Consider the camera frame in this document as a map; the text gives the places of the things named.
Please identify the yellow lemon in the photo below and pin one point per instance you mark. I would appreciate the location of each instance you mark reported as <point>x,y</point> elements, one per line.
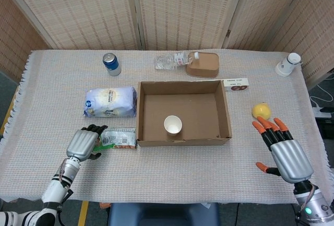
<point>261,109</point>

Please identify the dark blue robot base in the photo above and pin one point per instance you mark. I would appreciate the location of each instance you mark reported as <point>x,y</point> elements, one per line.
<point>161,214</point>

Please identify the open brown cardboard box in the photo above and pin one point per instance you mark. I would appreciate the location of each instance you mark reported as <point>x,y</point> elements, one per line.
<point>203,116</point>

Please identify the right silver orange-tipped robot hand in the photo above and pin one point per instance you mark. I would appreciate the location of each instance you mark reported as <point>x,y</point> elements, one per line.
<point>291,158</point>

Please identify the woven folding screen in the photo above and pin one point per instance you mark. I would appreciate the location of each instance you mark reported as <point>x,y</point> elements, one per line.
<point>177,9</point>

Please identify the small white paper cup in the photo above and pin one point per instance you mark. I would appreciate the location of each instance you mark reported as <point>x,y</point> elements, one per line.
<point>172,125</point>

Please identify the white power strip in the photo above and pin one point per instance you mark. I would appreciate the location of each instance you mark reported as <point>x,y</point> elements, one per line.
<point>319,111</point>

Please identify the blue and white drink can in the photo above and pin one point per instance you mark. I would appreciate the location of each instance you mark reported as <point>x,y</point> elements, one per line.
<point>112,65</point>

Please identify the white food box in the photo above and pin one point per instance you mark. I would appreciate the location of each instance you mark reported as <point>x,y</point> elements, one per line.
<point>236,84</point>

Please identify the pale woven tablecloth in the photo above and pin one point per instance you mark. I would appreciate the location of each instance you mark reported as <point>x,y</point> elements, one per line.
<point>167,171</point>

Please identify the green snack packet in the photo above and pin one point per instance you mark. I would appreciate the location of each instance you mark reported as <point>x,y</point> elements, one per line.
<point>118,138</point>

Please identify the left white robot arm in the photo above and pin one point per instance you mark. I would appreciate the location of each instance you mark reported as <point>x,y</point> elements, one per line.
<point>54,189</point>

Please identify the clear plastic water bottle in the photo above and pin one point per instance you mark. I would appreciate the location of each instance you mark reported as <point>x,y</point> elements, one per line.
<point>169,60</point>

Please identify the lavender tissue pack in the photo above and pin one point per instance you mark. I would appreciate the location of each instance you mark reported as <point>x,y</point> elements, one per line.
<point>109,102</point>

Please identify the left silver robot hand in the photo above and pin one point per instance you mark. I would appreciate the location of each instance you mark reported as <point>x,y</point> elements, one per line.
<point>81,143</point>

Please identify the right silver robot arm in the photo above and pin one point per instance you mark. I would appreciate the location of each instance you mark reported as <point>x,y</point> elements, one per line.
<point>317,202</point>

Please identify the brown kraft paper bowl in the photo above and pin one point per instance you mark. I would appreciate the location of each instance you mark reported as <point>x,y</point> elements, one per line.
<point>204,65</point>

